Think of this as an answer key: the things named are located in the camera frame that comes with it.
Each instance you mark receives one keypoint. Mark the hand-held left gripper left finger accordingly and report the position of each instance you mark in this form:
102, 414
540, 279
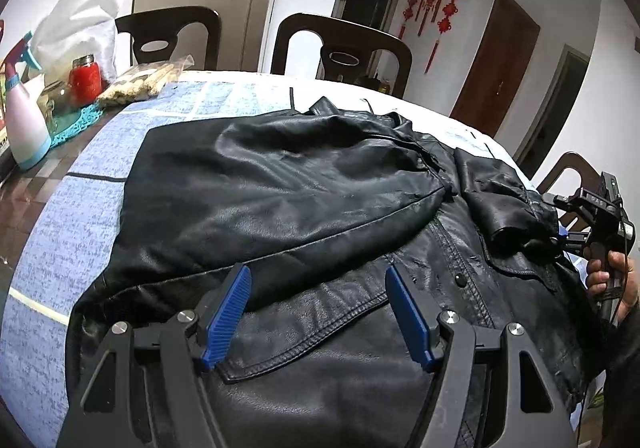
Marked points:
229, 320

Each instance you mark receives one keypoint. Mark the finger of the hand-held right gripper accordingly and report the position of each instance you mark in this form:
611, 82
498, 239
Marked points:
575, 240
575, 202

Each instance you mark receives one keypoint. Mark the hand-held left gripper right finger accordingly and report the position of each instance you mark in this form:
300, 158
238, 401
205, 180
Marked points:
407, 320

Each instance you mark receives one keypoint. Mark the black leather jacket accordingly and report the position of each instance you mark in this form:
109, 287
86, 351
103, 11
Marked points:
280, 188

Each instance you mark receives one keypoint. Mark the person's right forearm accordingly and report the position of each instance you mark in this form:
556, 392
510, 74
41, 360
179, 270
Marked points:
625, 378

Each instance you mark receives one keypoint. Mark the person's right hand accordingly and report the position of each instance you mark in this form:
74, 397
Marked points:
595, 280

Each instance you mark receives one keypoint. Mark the dark wooden chair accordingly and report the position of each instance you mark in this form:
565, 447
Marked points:
129, 27
555, 177
300, 30

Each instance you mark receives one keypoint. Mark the brown wooden door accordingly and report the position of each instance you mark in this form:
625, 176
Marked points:
495, 67

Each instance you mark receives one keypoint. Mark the blue checked blanket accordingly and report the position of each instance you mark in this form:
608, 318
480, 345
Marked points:
65, 228

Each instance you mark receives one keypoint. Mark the teal crochet mat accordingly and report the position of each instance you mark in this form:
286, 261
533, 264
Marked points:
75, 123

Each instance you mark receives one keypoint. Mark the clear bag of peanuts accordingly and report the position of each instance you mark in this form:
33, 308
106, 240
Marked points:
130, 85

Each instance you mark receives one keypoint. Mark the red jar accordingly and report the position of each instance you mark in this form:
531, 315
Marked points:
85, 83

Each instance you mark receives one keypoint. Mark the clear glass jar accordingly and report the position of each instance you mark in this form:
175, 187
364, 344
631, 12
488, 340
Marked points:
55, 100

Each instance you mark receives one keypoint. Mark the white spray bottle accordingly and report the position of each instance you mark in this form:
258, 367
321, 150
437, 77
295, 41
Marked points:
25, 127

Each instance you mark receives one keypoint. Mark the white plastic bag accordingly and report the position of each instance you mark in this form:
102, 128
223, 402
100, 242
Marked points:
80, 12

